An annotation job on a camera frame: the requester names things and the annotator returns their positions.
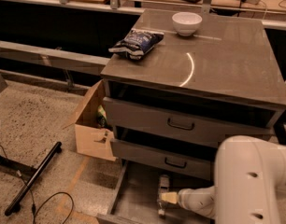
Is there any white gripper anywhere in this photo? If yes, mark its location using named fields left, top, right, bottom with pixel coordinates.
left=160, top=186, right=215, bottom=218

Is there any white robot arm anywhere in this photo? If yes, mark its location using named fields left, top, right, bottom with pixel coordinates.
left=159, top=135, right=286, bottom=224

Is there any grey bottom drawer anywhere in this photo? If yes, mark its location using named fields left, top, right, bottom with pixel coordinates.
left=96, top=161, right=215, bottom=224

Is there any grey drawer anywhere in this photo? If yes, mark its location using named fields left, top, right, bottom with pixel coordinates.
left=103, top=97, right=274, bottom=147
left=96, top=161, right=215, bottom=224
left=110, top=138, right=213, bottom=180

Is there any grey middle drawer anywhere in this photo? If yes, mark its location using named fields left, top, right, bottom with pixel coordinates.
left=110, top=138, right=213, bottom=180

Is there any grey top drawer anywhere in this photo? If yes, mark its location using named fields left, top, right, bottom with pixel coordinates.
left=103, top=97, right=274, bottom=147

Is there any grey drawer cabinet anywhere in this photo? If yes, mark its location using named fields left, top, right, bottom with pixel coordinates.
left=100, top=8, right=286, bottom=182

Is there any cardboard box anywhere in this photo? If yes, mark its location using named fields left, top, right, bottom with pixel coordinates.
left=63, top=81, right=116, bottom=161

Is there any green packet in box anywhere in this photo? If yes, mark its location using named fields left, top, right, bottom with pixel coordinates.
left=97, top=105, right=107, bottom=128

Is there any black metal bar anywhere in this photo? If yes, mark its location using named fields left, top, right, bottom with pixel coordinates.
left=5, top=142, right=62, bottom=217

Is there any dark blue chip bag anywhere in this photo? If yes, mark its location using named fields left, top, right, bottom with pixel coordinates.
left=108, top=29, right=164, bottom=60

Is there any white ceramic bowl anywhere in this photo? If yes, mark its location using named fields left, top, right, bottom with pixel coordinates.
left=172, top=12, right=202, bottom=36

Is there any black floor cable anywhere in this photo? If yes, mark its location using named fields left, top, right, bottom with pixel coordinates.
left=0, top=137, right=75, bottom=224

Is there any grey metal rail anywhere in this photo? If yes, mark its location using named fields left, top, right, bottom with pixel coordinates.
left=0, top=41, right=109, bottom=76

